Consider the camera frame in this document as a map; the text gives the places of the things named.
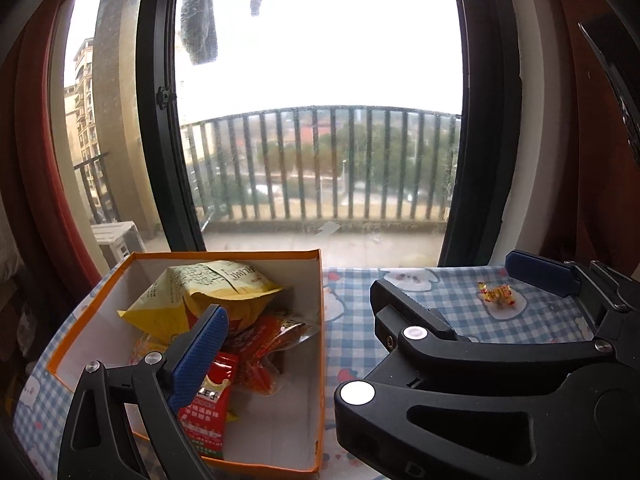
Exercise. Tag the red-brown curtain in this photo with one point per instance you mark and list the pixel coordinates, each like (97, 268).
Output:
(40, 160)
(565, 135)

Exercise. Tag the beige apartment building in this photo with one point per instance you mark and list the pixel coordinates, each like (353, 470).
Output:
(85, 85)

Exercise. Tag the large yellow snack packet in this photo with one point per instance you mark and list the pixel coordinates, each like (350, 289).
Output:
(200, 290)

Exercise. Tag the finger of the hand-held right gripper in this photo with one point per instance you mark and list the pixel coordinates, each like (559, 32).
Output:
(542, 272)
(425, 355)

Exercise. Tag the balcony railing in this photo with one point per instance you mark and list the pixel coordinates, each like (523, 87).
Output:
(320, 109)

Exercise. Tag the small red-yellow candy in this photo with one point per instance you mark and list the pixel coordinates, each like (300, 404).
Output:
(495, 292)

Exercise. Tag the round red snack packet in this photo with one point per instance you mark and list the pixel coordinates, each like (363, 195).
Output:
(270, 350)

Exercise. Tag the white air conditioner unit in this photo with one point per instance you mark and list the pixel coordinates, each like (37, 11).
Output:
(117, 240)

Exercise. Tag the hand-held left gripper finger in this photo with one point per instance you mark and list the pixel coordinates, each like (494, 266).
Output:
(200, 355)

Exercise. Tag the hanging grey cloth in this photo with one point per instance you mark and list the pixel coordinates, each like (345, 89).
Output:
(200, 20)

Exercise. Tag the orange cardboard box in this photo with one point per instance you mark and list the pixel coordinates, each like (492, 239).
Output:
(280, 425)

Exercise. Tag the black window frame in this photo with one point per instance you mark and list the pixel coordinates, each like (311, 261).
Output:
(160, 160)

